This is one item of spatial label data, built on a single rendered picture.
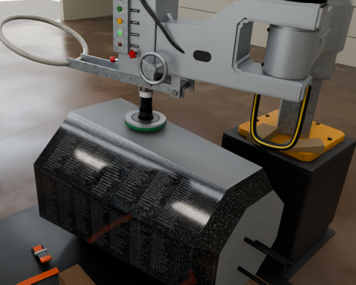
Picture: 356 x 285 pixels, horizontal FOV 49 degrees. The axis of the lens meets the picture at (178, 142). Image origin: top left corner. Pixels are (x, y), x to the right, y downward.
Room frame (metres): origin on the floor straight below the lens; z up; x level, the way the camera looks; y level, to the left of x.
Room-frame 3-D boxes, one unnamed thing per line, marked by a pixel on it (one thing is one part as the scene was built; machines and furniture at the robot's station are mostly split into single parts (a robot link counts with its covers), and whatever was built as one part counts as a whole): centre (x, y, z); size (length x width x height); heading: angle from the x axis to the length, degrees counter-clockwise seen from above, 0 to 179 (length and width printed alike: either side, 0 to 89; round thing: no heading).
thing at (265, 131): (2.01, -0.48, 0.81); 0.20 x 0.10 x 0.05; 145
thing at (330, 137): (2.16, -0.69, 0.76); 0.49 x 0.49 x 0.05; 47
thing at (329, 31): (1.98, -0.60, 1.41); 0.74 x 0.34 x 0.25; 156
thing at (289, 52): (1.57, -0.42, 1.39); 0.19 x 0.19 x 0.20
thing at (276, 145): (1.57, -0.42, 1.10); 0.23 x 0.03 x 0.32; 65
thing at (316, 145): (1.92, -0.69, 0.80); 0.20 x 0.10 x 0.05; 87
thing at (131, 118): (1.85, 0.18, 0.92); 0.21 x 0.21 x 0.01
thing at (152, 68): (1.69, 0.12, 1.24); 0.15 x 0.10 x 0.15; 65
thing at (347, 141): (2.16, -0.69, 0.37); 0.66 x 0.66 x 0.74; 47
